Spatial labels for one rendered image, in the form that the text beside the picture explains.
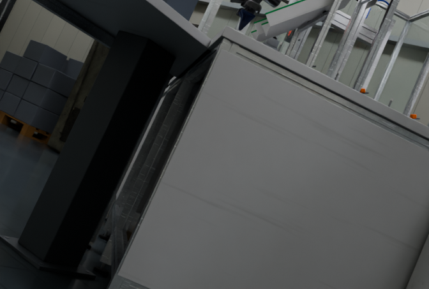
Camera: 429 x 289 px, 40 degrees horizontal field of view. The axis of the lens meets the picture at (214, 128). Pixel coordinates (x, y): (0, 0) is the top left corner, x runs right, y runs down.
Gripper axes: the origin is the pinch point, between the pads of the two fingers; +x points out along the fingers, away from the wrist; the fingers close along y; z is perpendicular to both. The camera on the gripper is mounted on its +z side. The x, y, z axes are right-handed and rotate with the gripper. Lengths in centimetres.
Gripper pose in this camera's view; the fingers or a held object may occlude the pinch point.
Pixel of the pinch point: (243, 22)
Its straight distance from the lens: 232.5
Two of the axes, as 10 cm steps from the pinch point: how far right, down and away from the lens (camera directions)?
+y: 1.7, -0.1, -9.9
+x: -4.2, 9.1, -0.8
